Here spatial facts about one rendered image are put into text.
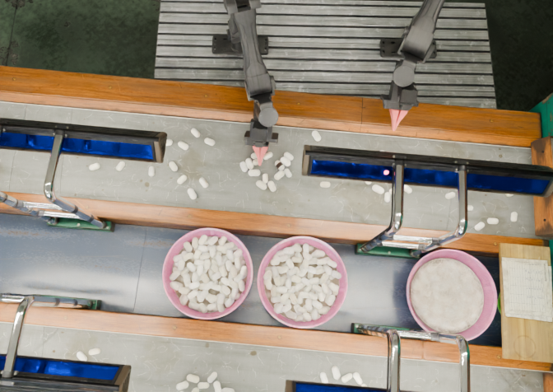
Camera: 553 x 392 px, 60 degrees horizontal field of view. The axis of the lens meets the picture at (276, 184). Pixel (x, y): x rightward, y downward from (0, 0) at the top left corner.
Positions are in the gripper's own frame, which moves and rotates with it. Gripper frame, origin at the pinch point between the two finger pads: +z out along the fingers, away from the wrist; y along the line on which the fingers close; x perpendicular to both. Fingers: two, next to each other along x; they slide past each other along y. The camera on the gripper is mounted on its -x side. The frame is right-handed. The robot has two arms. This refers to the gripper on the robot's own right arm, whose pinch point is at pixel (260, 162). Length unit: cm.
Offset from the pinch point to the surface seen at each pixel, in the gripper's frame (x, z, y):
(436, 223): -6, 13, 56
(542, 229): -13, 9, 85
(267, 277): -20.1, 28.9, 5.5
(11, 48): 104, -12, -136
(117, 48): 107, -15, -83
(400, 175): -35, -13, 35
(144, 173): -2.4, 5.7, -36.2
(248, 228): -13.3, 16.4, -1.5
